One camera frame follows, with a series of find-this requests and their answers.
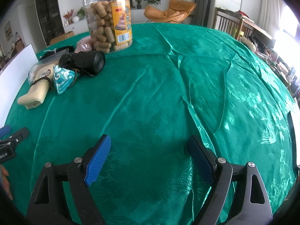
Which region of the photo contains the white board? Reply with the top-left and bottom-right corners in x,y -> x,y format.
0,43 -> 38,127

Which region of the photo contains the cardboard box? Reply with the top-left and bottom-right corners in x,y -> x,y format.
49,31 -> 75,45

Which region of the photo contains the green satin tablecloth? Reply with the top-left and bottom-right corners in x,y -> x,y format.
0,23 -> 300,225

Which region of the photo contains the beige towel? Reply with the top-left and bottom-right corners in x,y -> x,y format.
17,68 -> 55,110

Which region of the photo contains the red flower bouquet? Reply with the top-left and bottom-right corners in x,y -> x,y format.
63,9 -> 74,26

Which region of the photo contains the grey curtain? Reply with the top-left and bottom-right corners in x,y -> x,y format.
195,0 -> 217,27

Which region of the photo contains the clear plastic snack jar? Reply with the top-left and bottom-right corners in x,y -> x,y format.
82,0 -> 134,54

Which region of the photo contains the dark wooden slatted bench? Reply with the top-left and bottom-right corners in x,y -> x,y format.
214,7 -> 276,50

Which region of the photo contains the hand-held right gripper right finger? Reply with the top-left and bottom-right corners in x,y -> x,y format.
187,135 -> 273,225

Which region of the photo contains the black garbage bag roll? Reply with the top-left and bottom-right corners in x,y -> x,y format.
58,51 -> 106,77

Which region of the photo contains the black fabric pouch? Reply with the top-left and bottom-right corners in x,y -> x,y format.
39,46 -> 75,61

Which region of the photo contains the white sheer curtain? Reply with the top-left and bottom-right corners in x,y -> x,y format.
256,0 -> 289,40

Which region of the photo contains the dark glass display cabinet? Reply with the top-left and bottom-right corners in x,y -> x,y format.
34,0 -> 65,46

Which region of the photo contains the orange lounge chair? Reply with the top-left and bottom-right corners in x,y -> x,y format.
144,0 -> 197,24

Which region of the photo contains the cotton swab pack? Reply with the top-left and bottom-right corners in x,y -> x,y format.
28,58 -> 61,85

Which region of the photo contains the pile of household clutter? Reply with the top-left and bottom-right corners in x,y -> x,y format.
239,36 -> 300,99

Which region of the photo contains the framed wall painting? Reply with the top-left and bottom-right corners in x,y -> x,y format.
4,21 -> 12,43

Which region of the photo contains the pink cloth pack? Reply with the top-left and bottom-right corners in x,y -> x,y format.
74,36 -> 94,52

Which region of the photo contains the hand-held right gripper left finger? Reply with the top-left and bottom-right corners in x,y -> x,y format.
26,134 -> 112,225

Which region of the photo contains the teal patterned fabric sachet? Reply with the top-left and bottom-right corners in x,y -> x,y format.
53,65 -> 81,96

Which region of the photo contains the person's left hand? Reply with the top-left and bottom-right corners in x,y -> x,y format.
0,165 -> 13,201

